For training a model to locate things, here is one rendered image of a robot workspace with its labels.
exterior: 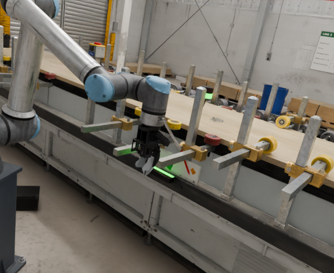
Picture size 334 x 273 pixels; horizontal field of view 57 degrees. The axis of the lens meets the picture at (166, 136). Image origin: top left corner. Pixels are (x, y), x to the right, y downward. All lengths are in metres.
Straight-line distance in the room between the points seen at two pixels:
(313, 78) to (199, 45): 3.68
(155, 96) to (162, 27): 10.37
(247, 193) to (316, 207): 0.32
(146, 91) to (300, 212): 0.90
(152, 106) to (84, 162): 1.53
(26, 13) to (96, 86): 0.41
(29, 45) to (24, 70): 0.12
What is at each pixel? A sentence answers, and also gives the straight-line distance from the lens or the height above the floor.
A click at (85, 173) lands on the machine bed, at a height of 0.21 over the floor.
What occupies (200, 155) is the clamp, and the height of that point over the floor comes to 0.85.
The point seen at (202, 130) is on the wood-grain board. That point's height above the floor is 0.90.
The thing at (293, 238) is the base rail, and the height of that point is 0.70.
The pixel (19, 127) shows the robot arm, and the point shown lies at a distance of 1.63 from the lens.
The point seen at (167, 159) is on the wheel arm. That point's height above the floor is 0.86.
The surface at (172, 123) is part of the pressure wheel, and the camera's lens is 1.66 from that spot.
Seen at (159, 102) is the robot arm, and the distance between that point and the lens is 1.07.
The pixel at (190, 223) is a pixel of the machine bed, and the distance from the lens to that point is 1.92.
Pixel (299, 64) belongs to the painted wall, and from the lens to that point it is 8.78.
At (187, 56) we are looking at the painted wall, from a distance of 10.57.
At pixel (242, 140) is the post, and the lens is 1.33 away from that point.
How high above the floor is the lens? 1.34
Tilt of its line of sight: 18 degrees down
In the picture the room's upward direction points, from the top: 11 degrees clockwise
